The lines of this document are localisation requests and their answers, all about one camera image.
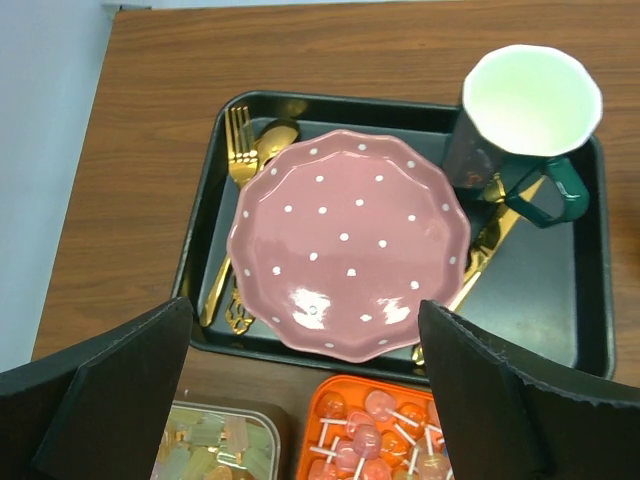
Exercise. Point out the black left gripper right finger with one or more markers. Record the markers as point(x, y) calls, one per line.
point(508, 413)

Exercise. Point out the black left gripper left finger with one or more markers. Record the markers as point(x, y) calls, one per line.
point(97, 409)

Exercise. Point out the brown tin of gummies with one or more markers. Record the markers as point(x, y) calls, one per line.
point(236, 440)

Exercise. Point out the orange tin of lollipops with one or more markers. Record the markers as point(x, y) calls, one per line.
point(364, 429)

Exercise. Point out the gold knife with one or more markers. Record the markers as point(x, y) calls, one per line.
point(488, 242)

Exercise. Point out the pink polka dot plate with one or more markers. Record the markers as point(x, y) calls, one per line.
point(338, 240)

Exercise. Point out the gold fork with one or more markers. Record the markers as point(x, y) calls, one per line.
point(242, 166)

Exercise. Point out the dark green white mug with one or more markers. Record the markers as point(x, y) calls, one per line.
point(523, 108)

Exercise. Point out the gold spoon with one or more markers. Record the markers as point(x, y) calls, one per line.
point(275, 136)

